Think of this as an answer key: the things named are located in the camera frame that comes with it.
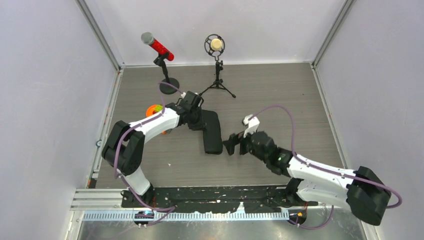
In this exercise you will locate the black tool pouch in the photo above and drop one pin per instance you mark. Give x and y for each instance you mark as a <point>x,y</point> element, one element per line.
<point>212,138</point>

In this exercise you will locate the lime green toy brick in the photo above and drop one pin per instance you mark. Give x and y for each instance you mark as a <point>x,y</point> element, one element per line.
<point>158,108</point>

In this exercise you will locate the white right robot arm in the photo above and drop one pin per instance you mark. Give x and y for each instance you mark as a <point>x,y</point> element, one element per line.
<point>359,191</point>

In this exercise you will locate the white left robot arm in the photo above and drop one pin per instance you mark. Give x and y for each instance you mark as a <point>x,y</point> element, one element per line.
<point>124,146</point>

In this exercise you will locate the black round-base microphone stand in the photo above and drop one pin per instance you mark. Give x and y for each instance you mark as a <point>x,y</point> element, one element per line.
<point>168,85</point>

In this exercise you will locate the black tripod microphone stand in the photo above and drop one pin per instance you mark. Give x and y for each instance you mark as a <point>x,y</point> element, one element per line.
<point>218,82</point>

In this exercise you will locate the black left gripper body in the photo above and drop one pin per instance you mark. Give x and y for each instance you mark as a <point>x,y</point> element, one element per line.
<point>196,122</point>

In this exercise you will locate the beige condenser microphone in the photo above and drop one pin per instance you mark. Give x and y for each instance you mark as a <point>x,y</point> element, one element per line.
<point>214,43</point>

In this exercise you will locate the orange curved toy slide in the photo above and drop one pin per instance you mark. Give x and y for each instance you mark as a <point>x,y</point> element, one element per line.
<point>150,111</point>

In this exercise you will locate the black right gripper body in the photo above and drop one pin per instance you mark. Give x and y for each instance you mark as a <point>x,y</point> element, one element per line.
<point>246,146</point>

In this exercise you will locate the red handheld microphone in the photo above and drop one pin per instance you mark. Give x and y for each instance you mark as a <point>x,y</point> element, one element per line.
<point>148,39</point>

